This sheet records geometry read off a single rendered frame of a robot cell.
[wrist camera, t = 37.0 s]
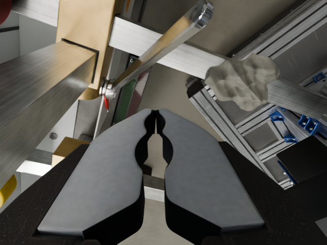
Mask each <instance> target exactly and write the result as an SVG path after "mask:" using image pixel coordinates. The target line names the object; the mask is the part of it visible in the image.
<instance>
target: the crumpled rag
mask: <svg viewBox="0 0 327 245"><path fill-rule="evenodd" d="M279 75H280V71H279V69H278V67H277V65H275V63H274V62H273V59H272V58H271V57H264V56H260V55H257V54H255V53H251V55H249V56H248V58H246V59H244V60H242V61H241V60H239V61H238V60H236V59H230V58H229V60H225V62H224V63H223V64H221V65H220V66H217V67H216V66H215V67H211V68H210V72H209V77H208V78H207V79H206V80H205V81H204V82H205V84H207V85H208V87H210V88H211V89H212V90H213V92H214V93H215V95H216V98H217V99H218V100H219V101H234V102H236V103H237V105H238V106H239V107H240V108H241V109H243V110H246V111H251V110H253V109H255V108H256V107H258V106H260V105H262V104H265V103H266V102H267V100H268V97H269V95H268V88H267V84H268V83H270V82H272V81H275V80H276V79H277V78H278V76H279Z"/></svg>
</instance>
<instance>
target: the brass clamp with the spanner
mask: <svg viewBox="0 0 327 245"><path fill-rule="evenodd" d="M123 2H124V0H59V6H58V18H57V31H56V43H57V42H60V41H62V40H65V41H68V42H70V43H73V44H76V45H79V46H82V47H84V48H87V49H90V50H93V51H96V52H97V59H96V64H95V69H94V75H93V80H92V83H91V84H90V85H89V86H88V87H87V88H86V90H85V91H84V92H83V93H82V94H81V95H80V97H79V98H78V99H80V100H93V99H96V98H98V97H99V91H100V87H101V84H102V81H103V79H104V77H107V75H108V70H109V65H110V60H111V56H112V51H113V47H112V46H109V41H110V36H111V32H112V27H113V22H114V18H115V16H117V15H121V11H122V7H123Z"/></svg>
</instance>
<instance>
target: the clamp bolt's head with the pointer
mask: <svg viewBox="0 0 327 245"><path fill-rule="evenodd" d="M108 81H109V80H107V78H106V77H104V79H103V81H102V84H101V87H100V91H99V96H102V95H103V96H104V100H105V105H106V109H109V100H108V99H107V98H105V91H106V87H107V84H108ZM117 92H118V90H117V91H115V93H114V98H115V97H116V95H117Z"/></svg>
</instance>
